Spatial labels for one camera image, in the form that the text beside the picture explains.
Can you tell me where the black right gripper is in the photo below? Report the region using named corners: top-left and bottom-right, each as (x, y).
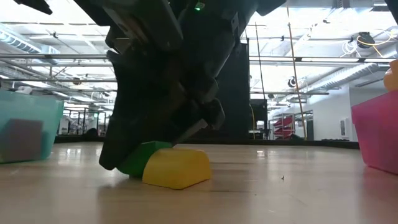
top-left (106, 0), bottom-right (259, 146)

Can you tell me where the green rounded wooden block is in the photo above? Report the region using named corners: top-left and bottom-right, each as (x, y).
top-left (117, 141), bottom-right (174, 179)

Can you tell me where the yellow arched wooden block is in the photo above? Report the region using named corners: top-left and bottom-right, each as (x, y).
top-left (142, 147), bottom-right (213, 190)

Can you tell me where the large yellow plastic brick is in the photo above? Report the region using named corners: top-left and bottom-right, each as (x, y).
top-left (383, 58), bottom-right (398, 92)

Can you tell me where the black folding screen panel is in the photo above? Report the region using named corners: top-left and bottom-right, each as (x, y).
top-left (214, 42), bottom-right (251, 141)

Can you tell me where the distant robot workstation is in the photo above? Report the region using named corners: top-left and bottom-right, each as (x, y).
top-left (58, 105), bottom-right (108, 136)

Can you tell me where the black box on stand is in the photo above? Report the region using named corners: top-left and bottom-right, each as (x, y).
top-left (249, 98), bottom-right (269, 139)

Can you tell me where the grey ceiling beam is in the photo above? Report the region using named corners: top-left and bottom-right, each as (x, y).
top-left (0, 53), bottom-right (398, 63)

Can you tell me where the shelf with red bins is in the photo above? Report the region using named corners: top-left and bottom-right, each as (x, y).
top-left (269, 109), bottom-right (314, 137)

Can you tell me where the grey ceiling pipe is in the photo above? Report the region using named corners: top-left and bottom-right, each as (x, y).
top-left (250, 90), bottom-right (330, 96)

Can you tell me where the teal translucent plastic bin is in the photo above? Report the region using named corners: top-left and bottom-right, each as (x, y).
top-left (0, 90), bottom-right (65, 165)

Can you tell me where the pink translucent plastic bin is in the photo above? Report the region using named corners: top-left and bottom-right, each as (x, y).
top-left (351, 90), bottom-right (398, 175)

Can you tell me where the silver ventilation duct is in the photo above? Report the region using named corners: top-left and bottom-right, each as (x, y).
top-left (306, 60), bottom-right (398, 91)
top-left (0, 27), bottom-right (60, 55)

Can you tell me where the yellow hanging cable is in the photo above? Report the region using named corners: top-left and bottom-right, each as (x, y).
top-left (285, 0), bottom-right (307, 139)

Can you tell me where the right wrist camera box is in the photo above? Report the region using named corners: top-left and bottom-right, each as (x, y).
top-left (102, 0), bottom-right (185, 53)

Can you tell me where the white wall unit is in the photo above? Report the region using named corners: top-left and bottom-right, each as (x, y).
top-left (338, 117), bottom-right (354, 141)

